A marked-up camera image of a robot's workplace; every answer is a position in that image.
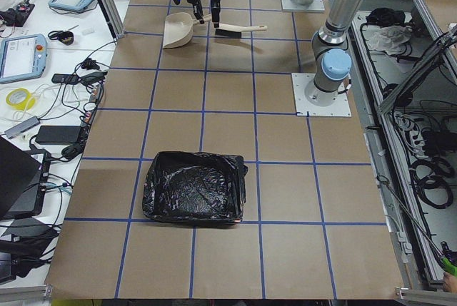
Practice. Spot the cream hand brush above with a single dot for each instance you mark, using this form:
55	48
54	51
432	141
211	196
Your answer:
235	32

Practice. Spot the cream plastic dustpan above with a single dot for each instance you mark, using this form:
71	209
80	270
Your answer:
178	30

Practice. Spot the black bag lined bin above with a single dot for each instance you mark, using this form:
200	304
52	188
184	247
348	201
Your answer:
195	188

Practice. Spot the person hand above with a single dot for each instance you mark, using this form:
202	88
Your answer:
449	283

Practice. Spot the small black bowl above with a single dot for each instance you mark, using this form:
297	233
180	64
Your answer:
66	37

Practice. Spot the black scissors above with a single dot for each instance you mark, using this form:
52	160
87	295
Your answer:
53	34

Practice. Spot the white cloth pile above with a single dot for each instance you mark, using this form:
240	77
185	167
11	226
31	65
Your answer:
391	40

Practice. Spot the black power adapter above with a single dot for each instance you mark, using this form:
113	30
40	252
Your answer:
58	135

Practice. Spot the yellow tape roll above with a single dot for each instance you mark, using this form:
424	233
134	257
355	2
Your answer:
20	99

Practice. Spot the black laptop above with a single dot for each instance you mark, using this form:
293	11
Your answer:
24	175

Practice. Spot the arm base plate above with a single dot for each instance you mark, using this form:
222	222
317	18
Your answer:
310	101
308	6

